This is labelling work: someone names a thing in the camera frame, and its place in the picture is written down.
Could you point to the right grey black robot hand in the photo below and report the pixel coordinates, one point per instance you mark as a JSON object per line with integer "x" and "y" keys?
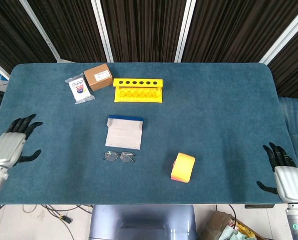
{"x": 289, "y": 182}

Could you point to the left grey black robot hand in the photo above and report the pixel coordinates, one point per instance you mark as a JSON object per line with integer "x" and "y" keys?
{"x": 9, "y": 147}

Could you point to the black wire-frame eyeglasses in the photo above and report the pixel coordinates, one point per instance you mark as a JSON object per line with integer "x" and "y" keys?
{"x": 111, "y": 156}

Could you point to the blue eyeglasses case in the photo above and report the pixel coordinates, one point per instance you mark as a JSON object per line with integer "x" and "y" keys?
{"x": 123, "y": 135}

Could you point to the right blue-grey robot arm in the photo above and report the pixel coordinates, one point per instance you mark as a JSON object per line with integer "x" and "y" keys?
{"x": 297, "y": 222}

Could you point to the cardboard box with rubbish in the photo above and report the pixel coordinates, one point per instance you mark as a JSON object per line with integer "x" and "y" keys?
{"x": 221, "y": 227}

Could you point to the brown cardboard box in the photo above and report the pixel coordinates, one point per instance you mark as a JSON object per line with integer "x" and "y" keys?
{"x": 98, "y": 80}

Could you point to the black table control panel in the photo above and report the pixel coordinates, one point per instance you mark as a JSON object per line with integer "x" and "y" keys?
{"x": 259, "y": 206}

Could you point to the blue denim fabric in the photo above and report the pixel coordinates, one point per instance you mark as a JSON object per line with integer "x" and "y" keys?
{"x": 297, "y": 120}

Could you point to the white plastic packet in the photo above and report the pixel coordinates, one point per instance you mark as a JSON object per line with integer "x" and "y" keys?
{"x": 80, "y": 90}

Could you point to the black plug adapter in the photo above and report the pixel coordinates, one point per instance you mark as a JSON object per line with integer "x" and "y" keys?
{"x": 66, "y": 220}

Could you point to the blue table cloth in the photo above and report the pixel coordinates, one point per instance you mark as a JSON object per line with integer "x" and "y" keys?
{"x": 213, "y": 125}

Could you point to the yellow sponge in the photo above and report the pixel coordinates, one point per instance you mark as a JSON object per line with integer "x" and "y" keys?
{"x": 183, "y": 166}

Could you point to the dark pleated partition panel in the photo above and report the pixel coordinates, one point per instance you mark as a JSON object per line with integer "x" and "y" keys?
{"x": 233, "y": 30}
{"x": 4, "y": 30}
{"x": 293, "y": 70}
{"x": 143, "y": 30}
{"x": 69, "y": 30}

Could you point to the yellow test tube rack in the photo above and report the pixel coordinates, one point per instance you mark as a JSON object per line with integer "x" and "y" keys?
{"x": 138, "y": 96}

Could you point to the blue-grey robot torso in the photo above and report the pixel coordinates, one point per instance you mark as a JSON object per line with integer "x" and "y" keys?
{"x": 142, "y": 222}

